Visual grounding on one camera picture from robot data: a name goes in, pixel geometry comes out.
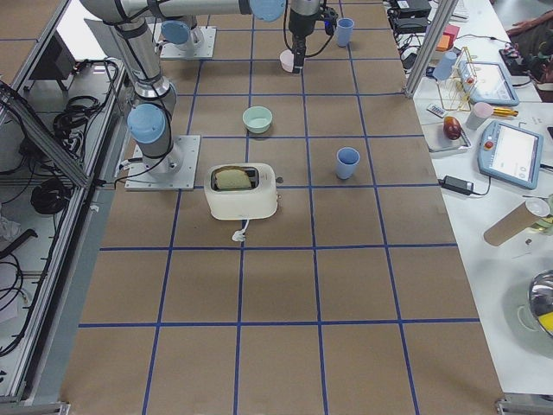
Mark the pink bowl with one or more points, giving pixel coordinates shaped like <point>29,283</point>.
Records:
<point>287,61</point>

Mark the mint green bowl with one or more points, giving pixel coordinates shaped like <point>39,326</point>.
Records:
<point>257,119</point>

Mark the toast slice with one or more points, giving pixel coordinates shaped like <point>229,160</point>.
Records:
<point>232,178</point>

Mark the upside-down blue cup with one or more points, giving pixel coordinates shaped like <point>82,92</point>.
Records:
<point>444,67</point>

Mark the orange sticky note block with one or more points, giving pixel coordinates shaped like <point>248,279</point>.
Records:
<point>445,43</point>

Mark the cream white toaster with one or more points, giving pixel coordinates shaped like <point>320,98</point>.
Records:
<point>257,202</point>

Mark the metal tray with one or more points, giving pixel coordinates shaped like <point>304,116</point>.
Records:
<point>438,143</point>

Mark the red apple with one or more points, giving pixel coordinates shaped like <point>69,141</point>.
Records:
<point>451,128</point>

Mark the far teach pendant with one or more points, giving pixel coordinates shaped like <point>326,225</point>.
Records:
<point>487,82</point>

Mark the teach pendant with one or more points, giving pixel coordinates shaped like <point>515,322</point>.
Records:
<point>510,154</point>
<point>487,82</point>

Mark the white pink cup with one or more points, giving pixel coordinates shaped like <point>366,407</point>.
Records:
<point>480,112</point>

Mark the black power adapter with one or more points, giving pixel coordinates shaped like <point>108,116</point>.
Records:
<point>457,185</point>

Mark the near teach pendant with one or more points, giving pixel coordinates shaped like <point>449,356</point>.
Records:
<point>510,154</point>

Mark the cardboard tube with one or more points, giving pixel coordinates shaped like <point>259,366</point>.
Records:
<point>520,218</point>

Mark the metal bowl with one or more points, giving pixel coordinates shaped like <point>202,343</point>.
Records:
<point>540,300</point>

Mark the aluminium frame post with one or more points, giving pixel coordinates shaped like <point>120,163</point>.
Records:
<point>443,12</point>

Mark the gold wire rack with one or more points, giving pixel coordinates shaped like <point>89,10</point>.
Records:
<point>452,94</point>

